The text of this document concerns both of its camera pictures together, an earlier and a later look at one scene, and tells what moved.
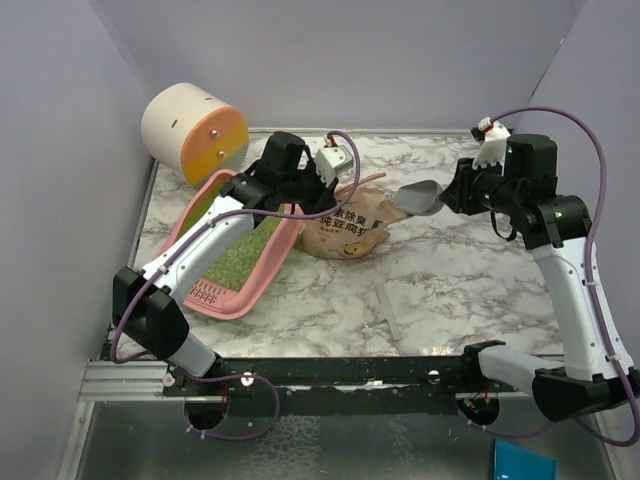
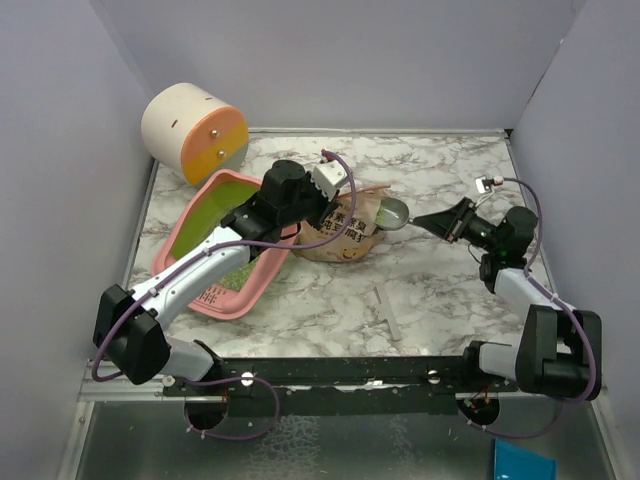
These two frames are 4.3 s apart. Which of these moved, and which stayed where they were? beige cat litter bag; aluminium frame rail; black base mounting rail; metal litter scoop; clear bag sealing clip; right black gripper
Moved: right black gripper; metal litter scoop
Stayed: clear bag sealing clip; beige cat litter bag; aluminium frame rail; black base mounting rail
